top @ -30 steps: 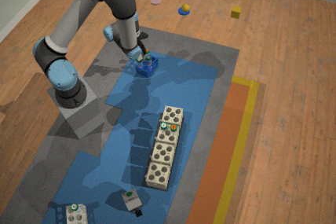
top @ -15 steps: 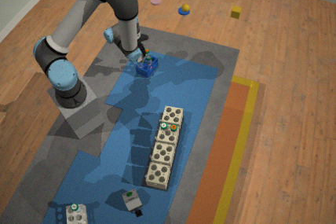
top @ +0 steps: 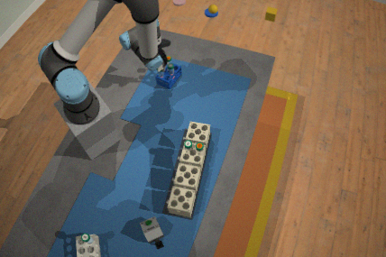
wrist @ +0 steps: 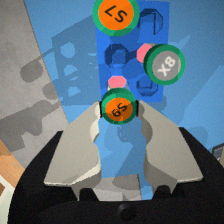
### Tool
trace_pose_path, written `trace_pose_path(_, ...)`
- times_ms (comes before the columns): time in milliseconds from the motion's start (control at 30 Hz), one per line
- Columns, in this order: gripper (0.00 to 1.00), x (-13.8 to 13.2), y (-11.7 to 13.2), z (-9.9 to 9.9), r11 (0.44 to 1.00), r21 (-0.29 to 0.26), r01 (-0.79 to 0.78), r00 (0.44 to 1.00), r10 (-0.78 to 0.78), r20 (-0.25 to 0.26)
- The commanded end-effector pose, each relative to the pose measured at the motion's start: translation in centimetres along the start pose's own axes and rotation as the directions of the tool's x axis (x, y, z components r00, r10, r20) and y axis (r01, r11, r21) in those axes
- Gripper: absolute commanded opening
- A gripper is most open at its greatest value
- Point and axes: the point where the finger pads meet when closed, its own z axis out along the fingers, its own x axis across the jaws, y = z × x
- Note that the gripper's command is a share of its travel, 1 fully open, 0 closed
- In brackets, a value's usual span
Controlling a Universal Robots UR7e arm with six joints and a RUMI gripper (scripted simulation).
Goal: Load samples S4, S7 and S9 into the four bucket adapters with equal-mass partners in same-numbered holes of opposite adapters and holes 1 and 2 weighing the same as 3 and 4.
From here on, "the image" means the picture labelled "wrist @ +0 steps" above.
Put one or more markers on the blue bench mat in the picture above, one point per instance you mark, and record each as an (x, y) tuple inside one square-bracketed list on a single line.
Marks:
[(66, 35)]

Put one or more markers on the blue tube rack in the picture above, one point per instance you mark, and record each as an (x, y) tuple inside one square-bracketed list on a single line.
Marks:
[(116, 54)]

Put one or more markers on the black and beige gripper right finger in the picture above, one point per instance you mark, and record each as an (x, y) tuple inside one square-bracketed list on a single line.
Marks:
[(174, 157)]

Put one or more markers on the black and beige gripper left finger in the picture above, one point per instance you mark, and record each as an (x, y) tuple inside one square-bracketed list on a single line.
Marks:
[(69, 162)]

